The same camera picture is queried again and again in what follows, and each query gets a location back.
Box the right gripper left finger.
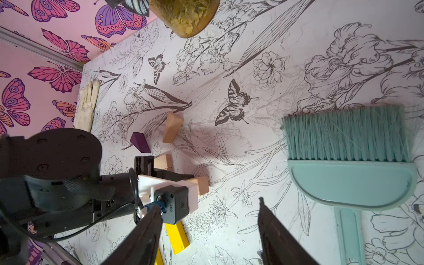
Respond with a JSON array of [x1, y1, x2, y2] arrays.
[[103, 206, 163, 265]]

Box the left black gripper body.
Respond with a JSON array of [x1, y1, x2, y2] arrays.
[[134, 156, 194, 186]]

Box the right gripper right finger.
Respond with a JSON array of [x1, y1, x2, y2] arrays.
[[258, 197, 317, 265]]

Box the yellow block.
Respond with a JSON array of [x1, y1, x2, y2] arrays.
[[165, 222, 190, 255], [154, 248, 164, 265]]

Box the natural wood triangle block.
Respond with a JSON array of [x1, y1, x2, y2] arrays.
[[162, 112, 184, 144]]

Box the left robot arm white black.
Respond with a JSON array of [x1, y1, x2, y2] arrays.
[[1, 128, 198, 265]]

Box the purple triangular block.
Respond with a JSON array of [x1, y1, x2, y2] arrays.
[[130, 132, 151, 153]]

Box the beige work glove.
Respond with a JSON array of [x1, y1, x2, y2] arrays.
[[74, 80, 100, 132]]

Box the teal hand brush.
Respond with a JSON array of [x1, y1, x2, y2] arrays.
[[282, 104, 417, 265]]

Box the potted plant in amber jar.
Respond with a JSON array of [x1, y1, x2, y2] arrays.
[[150, 0, 220, 38]]

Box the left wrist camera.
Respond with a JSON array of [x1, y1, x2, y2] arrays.
[[138, 174, 199, 225]]

